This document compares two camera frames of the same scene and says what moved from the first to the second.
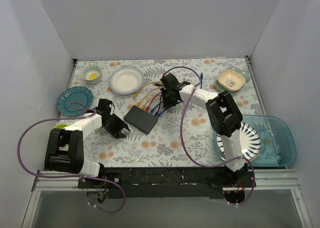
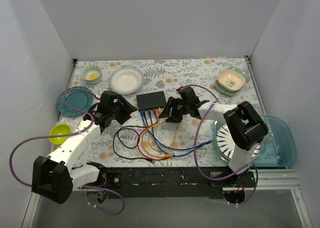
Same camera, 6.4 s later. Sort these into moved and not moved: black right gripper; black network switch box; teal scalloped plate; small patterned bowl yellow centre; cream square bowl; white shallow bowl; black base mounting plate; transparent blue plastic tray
Moved: black right gripper; black network switch box
Not moved: transparent blue plastic tray; teal scalloped plate; white shallow bowl; black base mounting plate; small patterned bowl yellow centre; cream square bowl
